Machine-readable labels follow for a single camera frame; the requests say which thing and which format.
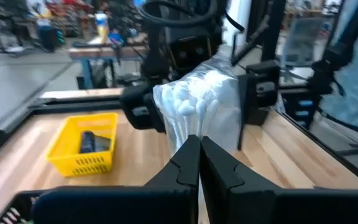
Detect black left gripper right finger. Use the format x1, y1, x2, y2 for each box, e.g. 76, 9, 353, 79
200, 136, 281, 224

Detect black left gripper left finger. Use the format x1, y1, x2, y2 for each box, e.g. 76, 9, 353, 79
144, 135, 201, 189

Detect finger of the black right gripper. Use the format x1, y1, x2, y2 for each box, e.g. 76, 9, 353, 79
119, 83, 167, 133
237, 60, 281, 150

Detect clear bag of cotton swabs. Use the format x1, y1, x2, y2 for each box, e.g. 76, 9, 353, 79
152, 49, 244, 158

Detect navy blue toiletry tube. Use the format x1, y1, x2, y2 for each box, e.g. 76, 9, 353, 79
79, 130, 113, 154

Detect yellow plastic basket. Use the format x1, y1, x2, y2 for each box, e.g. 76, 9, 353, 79
45, 112, 119, 177

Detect wooden bench blue legs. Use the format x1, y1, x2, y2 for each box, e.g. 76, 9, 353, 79
68, 32, 150, 91

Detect grey office chair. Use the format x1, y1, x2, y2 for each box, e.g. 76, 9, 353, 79
280, 17, 324, 82

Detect white yellow bottle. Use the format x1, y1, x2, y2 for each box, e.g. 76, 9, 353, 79
95, 12, 110, 37

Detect black rolling cart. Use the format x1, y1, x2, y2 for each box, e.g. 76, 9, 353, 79
37, 18, 65, 53

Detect black plastic mesh basket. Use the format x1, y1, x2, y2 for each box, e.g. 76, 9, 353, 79
0, 188, 43, 224

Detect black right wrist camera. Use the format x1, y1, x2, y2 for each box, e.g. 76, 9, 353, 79
169, 35, 213, 68

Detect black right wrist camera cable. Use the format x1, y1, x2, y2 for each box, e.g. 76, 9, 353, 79
138, 0, 246, 32

